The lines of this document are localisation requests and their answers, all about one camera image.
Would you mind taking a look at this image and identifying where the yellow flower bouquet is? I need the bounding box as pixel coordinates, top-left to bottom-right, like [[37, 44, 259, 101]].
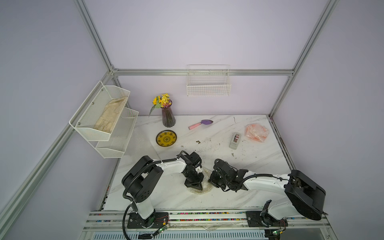
[[149, 94, 173, 116]]

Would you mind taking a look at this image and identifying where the white mesh shelf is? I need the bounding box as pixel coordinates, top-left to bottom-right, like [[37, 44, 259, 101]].
[[69, 82, 130, 142], [96, 108, 139, 159]]

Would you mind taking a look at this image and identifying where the cream yellow plate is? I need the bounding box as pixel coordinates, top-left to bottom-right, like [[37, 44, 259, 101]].
[[190, 173, 213, 195]]

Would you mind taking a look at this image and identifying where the dark glass vase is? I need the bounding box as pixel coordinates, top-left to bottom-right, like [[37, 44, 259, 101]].
[[161, 106, 176, 128]]

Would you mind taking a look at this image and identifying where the left black corrugated cable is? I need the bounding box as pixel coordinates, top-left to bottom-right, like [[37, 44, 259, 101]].
[[121, 149, 190, 240]]

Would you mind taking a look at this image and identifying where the dark yellow patterned plate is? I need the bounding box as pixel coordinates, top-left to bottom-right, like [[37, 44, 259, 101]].
[[156, 130, 177, 147]]

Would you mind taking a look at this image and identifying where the clear bubble wrap sheet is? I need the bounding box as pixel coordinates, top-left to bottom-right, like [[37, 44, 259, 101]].
[[244, 122, 270, 144], [188, 168, 213, 195]]

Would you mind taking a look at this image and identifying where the white wire wall basket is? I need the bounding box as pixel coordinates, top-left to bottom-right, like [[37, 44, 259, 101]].
[[187, 65, 232, 97]]

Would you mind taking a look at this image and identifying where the white mesh lower shelf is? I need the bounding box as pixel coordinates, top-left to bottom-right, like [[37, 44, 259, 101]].
[[96, 108, 139, 159]]

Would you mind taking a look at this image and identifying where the white mesh upper shelf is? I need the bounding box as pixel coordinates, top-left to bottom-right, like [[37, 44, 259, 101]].
[[69, 82, 130, 142]]

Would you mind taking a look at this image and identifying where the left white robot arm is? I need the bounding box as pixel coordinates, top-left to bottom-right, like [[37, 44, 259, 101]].
[[122, 151, 204, 220]]

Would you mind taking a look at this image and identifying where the pink purple scoop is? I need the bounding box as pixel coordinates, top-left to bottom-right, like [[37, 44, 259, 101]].
[[189, 120, 213, 130]]

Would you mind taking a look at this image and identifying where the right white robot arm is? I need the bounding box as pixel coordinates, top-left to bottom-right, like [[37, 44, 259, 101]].
[[209, 159, 327, 227]]

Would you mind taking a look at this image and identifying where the grey tape dispenser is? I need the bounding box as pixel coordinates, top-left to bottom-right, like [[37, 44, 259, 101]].
[[229, 133, 241, 150]]

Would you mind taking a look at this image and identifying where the aluminium mounting rail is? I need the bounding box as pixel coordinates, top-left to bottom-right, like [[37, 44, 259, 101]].
[[83, 210, 331, 232]]

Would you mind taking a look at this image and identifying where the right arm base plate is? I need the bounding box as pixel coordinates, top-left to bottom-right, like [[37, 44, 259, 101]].
[[246, 211, 288, 228]]

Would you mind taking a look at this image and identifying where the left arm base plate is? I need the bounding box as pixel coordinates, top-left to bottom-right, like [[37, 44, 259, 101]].
[[125, 212, 169, 229]]

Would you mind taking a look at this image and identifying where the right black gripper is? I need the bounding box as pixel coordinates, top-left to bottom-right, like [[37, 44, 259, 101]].
[[203, 171, 229, 189]]

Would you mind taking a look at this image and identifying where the beige folded cloth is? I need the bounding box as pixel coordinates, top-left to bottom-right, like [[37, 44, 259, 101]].
[[94, 97, 128, 134]]

